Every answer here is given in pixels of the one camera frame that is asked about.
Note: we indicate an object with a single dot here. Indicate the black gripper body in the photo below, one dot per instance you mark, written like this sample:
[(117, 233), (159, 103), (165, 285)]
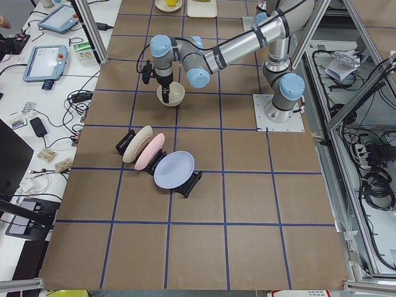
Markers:
[(163, 81)]

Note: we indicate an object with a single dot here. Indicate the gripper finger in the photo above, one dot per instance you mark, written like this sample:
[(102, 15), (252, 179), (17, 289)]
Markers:
[(164, 92), (167, 100)]

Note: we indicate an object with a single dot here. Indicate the white ceramic bowl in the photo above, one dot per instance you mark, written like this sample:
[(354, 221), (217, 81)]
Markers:
[(176, 94)]

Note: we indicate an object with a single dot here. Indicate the yellow lemon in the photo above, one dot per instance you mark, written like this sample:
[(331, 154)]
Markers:
[(171, 2)]

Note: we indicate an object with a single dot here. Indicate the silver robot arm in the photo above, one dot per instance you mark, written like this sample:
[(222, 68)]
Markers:
[(282, 19)]

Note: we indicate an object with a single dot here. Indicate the person hand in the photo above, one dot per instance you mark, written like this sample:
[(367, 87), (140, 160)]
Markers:
[(4, 23)]

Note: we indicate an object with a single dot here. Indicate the cream plate in rack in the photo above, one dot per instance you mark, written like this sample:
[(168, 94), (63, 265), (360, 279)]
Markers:
[(137, 144)]

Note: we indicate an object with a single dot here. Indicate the pink plate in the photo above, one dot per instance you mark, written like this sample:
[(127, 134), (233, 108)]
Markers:
[(147, 155)]

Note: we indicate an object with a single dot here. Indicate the small cream round plate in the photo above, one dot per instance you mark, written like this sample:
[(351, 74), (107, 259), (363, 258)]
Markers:
[(164, 7)]

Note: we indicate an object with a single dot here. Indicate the white rectangular tray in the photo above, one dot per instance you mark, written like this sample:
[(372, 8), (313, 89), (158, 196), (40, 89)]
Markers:
[(202, 9)]

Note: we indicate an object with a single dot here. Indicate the light blue plate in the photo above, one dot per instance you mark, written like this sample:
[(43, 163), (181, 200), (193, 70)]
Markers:
[(174, 170)]

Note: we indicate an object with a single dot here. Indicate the green white carton box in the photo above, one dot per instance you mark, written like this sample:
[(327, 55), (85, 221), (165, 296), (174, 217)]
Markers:
[(83, 51)]

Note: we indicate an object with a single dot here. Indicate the black dish rack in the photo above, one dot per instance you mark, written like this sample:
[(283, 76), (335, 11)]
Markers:
[(184, 189)]

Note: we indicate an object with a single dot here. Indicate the blue teach pendant far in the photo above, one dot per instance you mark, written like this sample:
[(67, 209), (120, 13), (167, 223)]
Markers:
[(60, 20)]

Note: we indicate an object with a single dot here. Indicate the blue teach pendant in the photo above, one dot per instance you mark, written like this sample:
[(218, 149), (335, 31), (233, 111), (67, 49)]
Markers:
[(60, 20), (46, 63)]

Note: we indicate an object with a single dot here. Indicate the blue teach pendant near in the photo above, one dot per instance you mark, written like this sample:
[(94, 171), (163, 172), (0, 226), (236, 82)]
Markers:
[(46, 63)]

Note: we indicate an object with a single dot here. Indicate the black power adapter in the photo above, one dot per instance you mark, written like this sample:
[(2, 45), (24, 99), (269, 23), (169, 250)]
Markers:
[(38, 127)]

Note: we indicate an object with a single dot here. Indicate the black monitor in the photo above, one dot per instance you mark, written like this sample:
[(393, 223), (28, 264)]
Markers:
[(16, 156)]

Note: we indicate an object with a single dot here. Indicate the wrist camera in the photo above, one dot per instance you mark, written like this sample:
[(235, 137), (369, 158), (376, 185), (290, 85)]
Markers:
[(147, 71)]

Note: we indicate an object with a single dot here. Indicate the aluminium frame post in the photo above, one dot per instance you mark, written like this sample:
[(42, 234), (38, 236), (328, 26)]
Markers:
[(89, 26)]

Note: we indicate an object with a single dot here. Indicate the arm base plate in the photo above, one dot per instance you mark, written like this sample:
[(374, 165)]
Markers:
[(268, 119)]

